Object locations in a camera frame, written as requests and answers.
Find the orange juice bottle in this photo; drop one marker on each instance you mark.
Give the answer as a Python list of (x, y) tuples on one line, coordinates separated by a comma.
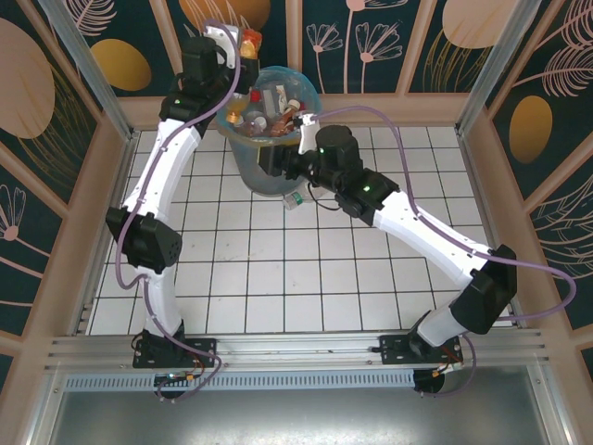
[(250, 46)]

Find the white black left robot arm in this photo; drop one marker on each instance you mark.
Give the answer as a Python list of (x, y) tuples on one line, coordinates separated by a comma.
[(171, 157)]

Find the grey plastic bin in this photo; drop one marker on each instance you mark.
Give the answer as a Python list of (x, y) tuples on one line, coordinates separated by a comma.
[(250, 171)]

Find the blue plastic bin liner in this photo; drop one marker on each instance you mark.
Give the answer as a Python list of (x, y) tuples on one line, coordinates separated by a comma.
[(296, 76)]

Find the clear bottle green cap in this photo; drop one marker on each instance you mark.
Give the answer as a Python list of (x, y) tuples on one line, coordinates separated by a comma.
[(294, 199)]

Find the grey metal sheet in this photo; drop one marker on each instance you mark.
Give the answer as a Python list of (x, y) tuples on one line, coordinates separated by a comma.
[(296, 417)]

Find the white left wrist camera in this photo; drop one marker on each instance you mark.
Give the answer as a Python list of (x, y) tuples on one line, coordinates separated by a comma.
[(222, 41)]

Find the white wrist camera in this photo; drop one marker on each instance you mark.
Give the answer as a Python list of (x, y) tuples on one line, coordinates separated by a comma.
[(222, 41), (306, 132)]

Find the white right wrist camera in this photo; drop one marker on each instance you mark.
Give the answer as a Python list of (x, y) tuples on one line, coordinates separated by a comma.
[(306, 132)]

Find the aluminium frame post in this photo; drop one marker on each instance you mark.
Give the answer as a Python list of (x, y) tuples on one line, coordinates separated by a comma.
[(92, 65), (495, 65)]

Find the aluminium side rail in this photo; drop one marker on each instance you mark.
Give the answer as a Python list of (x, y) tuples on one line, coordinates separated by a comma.
[(481, 194), (123, 167)]

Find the aluminium mounting rail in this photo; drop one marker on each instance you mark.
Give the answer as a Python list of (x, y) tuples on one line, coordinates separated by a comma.
[(296, 347)]

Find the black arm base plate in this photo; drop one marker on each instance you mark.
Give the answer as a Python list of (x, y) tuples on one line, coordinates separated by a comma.
[(204, 350), (394, 350)]

